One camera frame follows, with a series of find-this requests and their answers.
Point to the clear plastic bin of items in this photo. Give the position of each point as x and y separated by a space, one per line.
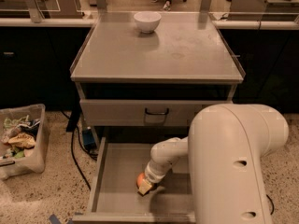
24 137

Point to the blue power adapter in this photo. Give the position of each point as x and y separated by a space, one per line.
88 140

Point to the open middle drawer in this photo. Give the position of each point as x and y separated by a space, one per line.
114 198

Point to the orange fruit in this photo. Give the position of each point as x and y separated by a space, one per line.
140 179

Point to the white ceramic bowl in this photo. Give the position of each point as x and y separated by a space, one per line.
147 21

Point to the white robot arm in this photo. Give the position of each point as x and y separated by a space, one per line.
224 148

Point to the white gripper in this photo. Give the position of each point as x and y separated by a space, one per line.
152 177

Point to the closed top drawer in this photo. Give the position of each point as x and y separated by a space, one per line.
175 113

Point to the blue tape on floor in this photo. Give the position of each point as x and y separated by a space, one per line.
54 220

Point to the grey metal drawer cabinet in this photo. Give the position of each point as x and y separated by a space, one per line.
184 58

